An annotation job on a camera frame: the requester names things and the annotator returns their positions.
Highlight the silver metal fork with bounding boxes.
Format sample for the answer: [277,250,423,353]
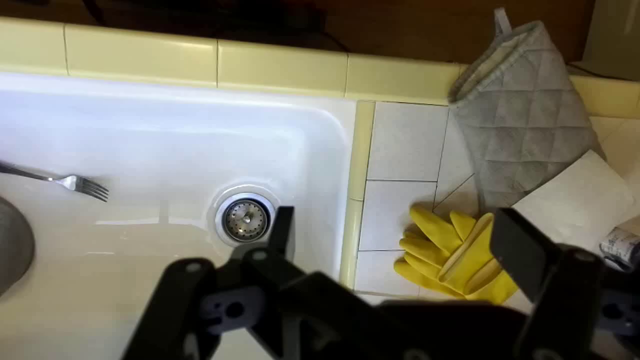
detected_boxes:
[0,158,110,204]

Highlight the metal sink drain strainer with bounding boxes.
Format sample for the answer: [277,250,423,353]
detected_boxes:
[213,189,277,250]

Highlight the yellow rubber glove pair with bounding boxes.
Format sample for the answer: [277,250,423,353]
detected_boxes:
[392,202,520,307]

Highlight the white paper sheet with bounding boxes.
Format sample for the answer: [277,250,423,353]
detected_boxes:
[509,149,635,258]

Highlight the grey quilted oven mitt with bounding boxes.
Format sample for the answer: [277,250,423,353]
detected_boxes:
[445,6,597,213]

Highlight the white sink basin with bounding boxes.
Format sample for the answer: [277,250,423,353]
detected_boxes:
[0,70,357,360]

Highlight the steel kettle with black handle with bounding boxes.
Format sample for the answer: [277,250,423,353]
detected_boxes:
[0,197,35,298]

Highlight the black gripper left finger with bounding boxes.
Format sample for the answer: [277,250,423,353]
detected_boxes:
[121,207,306,360]

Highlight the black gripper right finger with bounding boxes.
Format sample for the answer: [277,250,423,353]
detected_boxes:
[489,207,640,360]

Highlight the dark grey small object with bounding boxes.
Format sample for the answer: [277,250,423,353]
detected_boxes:
[597,216,640,272]

